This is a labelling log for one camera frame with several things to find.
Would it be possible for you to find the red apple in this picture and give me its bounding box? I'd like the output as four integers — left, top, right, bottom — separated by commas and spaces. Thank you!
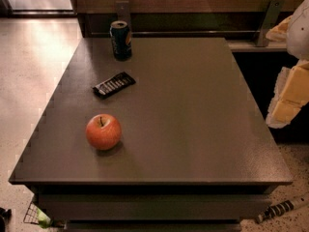
86, 114, 122, 151

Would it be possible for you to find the blue pepsi can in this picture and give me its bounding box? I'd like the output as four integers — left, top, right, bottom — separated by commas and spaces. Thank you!
109, 20, 132, 61

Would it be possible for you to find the striped stick on floor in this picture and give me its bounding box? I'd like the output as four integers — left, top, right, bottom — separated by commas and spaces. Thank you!
256, 193, 309, 223

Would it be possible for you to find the green object in basket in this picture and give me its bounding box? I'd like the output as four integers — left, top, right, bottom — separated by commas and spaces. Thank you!
37, 209, 52, 228

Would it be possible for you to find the dark object on floor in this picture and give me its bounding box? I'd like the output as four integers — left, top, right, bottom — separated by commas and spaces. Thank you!
0, 207, 12, 232

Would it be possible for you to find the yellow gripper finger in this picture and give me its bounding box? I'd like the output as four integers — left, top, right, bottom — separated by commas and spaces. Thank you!
266, 60, 309, 129
266, 15, 292, 42

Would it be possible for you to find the wire basket under table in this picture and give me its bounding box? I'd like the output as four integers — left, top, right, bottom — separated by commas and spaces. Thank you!
23, 201, 39, 225

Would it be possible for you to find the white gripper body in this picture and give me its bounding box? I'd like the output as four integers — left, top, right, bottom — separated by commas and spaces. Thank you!
287, 0, 309, 60

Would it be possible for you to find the left metal bracket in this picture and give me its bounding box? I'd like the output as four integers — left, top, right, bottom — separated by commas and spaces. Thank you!
115, 0, 131, 27

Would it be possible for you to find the black snack bar wrapper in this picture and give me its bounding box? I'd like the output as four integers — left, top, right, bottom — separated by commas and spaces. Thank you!
93, 72, 136, 100

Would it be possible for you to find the dark grey table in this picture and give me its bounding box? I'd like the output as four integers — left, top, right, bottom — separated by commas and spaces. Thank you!
10, 38, 293, 232

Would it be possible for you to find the right metal bracket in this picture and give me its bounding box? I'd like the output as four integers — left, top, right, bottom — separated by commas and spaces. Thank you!
254, 0, 285, 47

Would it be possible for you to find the metal bracket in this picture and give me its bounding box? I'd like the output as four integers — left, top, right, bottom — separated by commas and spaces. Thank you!
115, 0, 131, 27
254, 0, 285, 47

